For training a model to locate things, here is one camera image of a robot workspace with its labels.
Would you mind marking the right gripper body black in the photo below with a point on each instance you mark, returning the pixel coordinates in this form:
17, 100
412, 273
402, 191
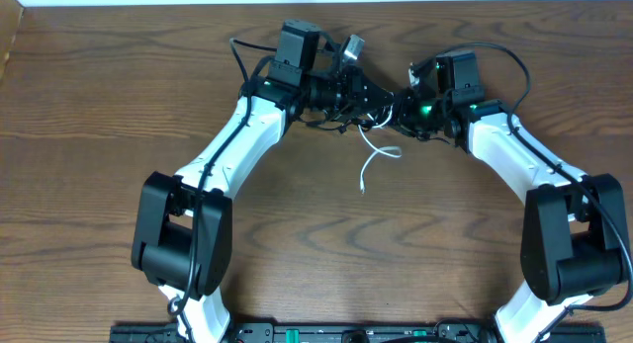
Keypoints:
419, 118

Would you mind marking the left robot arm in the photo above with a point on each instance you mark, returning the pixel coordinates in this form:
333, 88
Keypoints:
183, 234

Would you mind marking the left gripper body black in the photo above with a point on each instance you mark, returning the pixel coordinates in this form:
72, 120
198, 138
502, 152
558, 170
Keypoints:
359, 89

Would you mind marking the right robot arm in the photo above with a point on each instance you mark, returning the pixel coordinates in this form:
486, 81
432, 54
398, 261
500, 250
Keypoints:
574, 241

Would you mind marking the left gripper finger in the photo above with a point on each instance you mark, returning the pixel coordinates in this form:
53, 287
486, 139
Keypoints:
374, 94
378, 107

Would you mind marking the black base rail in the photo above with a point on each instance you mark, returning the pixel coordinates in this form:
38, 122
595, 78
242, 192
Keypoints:
446, 331

